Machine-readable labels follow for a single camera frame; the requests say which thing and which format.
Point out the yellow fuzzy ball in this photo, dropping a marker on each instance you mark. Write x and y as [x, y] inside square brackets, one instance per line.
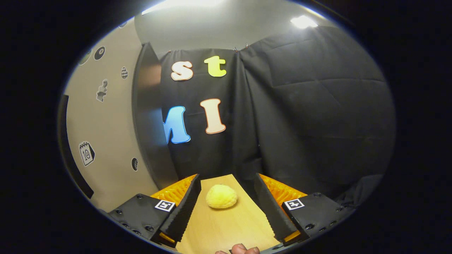
[221, 196]

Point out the light grey cabinet door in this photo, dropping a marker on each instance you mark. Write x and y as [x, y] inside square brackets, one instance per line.
[113, 123]

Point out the black backdrop cloth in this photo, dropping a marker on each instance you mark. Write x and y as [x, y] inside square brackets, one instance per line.
[317, 106]

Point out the dark grey cabinet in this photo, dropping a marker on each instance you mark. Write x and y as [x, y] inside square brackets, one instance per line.
[152, 116]

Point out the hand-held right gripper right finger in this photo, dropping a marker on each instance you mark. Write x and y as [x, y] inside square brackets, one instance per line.
[270, 208]

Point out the large ceiling light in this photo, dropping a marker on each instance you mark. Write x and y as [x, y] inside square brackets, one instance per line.
[183, 4]

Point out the small ceiling light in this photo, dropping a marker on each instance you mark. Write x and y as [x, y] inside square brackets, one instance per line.
[303, 22]

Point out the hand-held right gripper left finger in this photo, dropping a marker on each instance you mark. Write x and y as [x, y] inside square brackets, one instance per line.
[185, 208]

